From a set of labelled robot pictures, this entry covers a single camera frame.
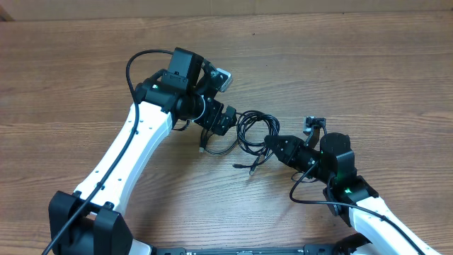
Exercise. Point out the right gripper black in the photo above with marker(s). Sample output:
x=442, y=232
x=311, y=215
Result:
x=291, y=149

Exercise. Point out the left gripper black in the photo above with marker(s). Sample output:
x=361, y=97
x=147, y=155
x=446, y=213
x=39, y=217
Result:
x=209, y=121

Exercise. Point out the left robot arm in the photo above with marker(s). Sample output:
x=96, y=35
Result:
x=91, y=219

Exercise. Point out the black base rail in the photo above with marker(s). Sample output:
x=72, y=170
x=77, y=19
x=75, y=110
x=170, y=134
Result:
x=308, y=249

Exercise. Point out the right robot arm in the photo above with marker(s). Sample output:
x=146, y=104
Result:
x=349, y=196

